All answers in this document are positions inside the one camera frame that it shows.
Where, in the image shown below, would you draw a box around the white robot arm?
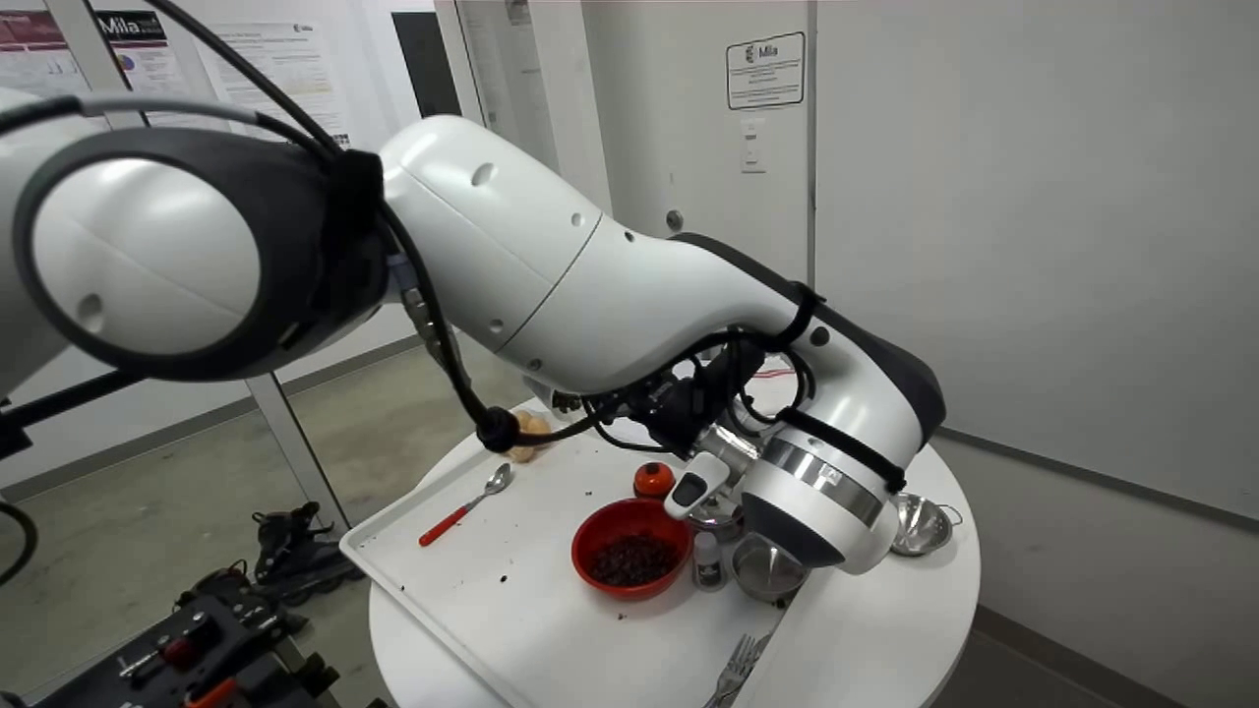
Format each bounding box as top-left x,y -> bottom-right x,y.
4,92 -> 943,572

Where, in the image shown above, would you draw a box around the red bowl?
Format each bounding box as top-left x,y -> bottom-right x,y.
571,499 -> 691,603

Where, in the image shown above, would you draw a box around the coffee beans in bowl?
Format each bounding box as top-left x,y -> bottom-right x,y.
589,536 -> 678,587

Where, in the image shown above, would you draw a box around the small steel cup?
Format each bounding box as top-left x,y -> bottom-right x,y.
733,536 -> 807,604

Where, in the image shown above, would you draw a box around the steel strainer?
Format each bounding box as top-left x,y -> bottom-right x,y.
895,494 -> 964,559

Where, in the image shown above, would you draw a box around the round white table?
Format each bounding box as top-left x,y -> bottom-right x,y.
365,389 -> 985,708

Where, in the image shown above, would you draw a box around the tools pile on floor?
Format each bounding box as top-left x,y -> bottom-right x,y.
37,502 -> 354,708

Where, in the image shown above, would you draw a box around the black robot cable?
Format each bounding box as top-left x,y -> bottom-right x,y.
0,0 -> 684,457

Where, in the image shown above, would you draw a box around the red handled spoon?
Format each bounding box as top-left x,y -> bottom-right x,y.
416,464 -> 516,545

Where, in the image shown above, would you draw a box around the wall sign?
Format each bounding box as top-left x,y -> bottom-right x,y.
725,30 -> 807,108

